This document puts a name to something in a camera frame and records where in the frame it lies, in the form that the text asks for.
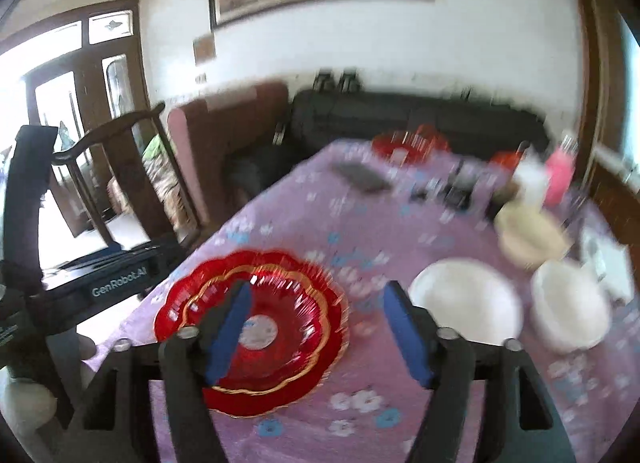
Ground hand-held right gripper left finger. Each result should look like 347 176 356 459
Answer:
65 280 253 463

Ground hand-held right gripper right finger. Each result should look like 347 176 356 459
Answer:
382 280 576 463

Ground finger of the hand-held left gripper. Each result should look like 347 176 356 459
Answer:
42 245 168 339

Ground red gold-rimmed plate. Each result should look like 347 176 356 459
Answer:
182 265 331 396

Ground white bowl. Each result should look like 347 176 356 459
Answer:
409 259 525 346
530 260 613 355

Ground large red scalloped plate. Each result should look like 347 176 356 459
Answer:
154 249 351 416

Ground cream ribbed bowl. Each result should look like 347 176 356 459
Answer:
495 203 571 269

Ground patterned cushion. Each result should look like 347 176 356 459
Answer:
142 138 187 239

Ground purple floral tablecloth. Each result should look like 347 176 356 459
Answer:
87 138 640 463

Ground black jar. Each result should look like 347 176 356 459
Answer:
444 162 477 210

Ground dark wooden chair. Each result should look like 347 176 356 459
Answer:
50 102 201 251

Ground dark brown jar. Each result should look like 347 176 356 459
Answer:
487 183 521 220

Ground maroon armchair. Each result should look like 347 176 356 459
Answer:
167 82 291 244

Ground small red scalloped plate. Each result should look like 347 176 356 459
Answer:
371 130 443 166

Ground white plastic container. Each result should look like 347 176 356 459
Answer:
512 153 551 208

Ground red plastic bag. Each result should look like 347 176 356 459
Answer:
412 124 451 151

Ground red packet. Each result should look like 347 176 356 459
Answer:
492 150 526 170

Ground white paper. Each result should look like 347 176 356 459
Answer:
580 230 636 304

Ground pink bottle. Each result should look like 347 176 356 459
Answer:
544 135 578 208

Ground black sofa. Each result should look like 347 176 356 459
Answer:
290 88 548 164

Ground glass panel wooden door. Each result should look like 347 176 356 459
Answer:
0 0 166 264

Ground small wall plaque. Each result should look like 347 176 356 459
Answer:
192 35 217 66

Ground brown wooden door frame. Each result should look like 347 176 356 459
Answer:
560 0 640 264

